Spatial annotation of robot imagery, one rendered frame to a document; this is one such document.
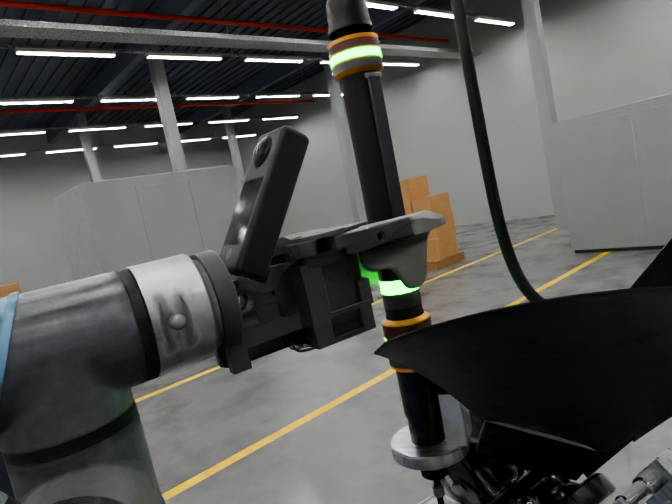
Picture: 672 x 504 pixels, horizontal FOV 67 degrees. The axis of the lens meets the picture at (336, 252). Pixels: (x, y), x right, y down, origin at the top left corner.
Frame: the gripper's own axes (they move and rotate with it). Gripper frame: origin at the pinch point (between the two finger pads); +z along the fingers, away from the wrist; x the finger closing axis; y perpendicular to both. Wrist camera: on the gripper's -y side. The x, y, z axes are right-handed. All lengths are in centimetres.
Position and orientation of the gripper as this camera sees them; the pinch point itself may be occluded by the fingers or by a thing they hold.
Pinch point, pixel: (413, 216)
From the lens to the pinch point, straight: 46.1
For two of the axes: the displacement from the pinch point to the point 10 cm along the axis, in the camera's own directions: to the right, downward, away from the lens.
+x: 5.1, -0.2, -8.6
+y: 2.1, 9.7, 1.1
